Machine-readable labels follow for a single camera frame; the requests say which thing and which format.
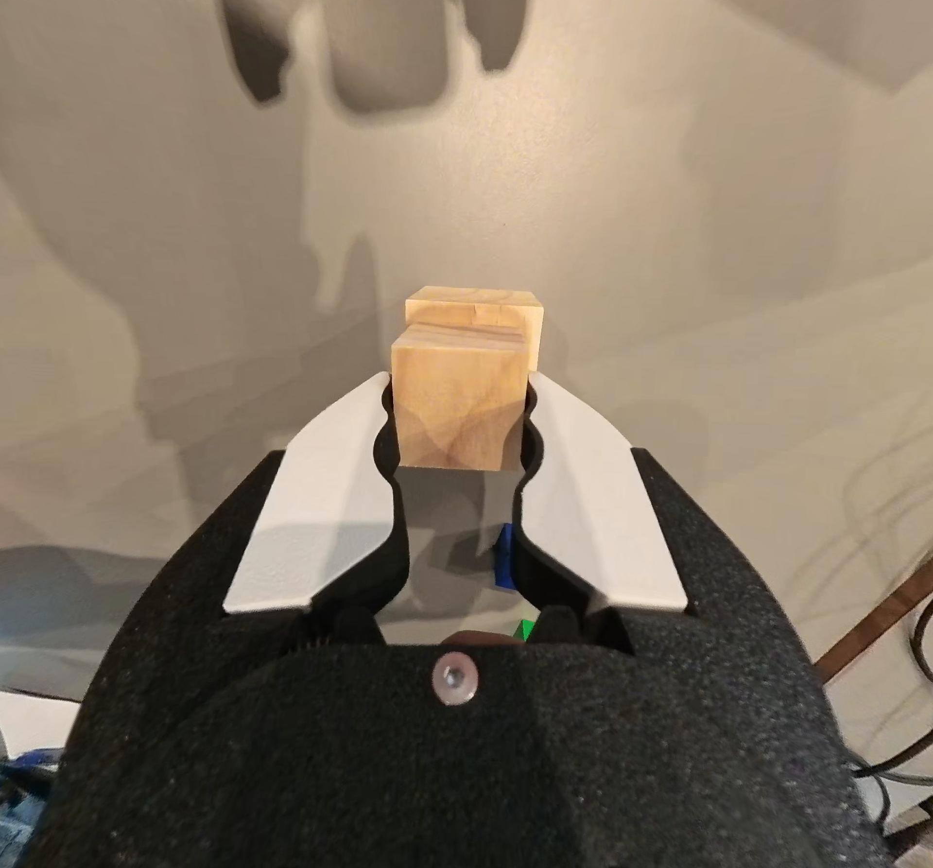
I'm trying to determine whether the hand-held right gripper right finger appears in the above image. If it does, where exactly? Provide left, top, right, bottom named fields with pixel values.
left=512, top=369, right=691, bottom=612

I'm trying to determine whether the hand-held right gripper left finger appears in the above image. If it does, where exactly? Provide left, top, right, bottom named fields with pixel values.
left=222, top=371, right=413, bottom=617

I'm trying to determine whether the blue wooden cube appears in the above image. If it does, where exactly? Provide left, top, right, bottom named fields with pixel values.
left=493, top=522, right=520, bottom=589

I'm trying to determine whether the medium wooden cube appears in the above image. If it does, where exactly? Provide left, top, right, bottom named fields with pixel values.
left=391, top=323, right=529, bottom=473

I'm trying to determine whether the large wooden cube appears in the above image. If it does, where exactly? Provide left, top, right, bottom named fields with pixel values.
left=404, top=285, right=547, bottom=375

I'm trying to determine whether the white paper sheet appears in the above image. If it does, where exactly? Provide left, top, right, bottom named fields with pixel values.
left=0, top=689, right=85, bottom=760

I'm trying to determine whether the black braided cable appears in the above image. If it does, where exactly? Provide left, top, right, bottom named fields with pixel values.
left=849, top=594, right=933, bottom=829

